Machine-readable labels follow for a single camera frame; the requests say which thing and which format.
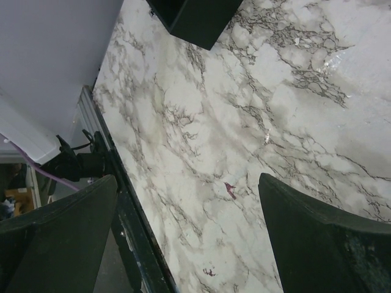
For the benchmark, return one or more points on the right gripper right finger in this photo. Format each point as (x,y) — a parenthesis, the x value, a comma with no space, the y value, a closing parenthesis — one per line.
(321,248)

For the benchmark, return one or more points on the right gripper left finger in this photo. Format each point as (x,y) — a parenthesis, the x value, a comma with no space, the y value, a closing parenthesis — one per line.
(59,247)

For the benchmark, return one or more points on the black display box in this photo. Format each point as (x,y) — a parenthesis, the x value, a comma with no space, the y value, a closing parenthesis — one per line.
(199,22)

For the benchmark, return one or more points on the black mounting rail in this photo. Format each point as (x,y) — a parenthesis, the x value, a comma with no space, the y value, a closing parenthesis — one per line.
(141,259)

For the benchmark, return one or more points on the aluminium extrusion rail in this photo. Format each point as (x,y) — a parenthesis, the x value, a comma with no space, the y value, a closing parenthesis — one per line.
(89,113)

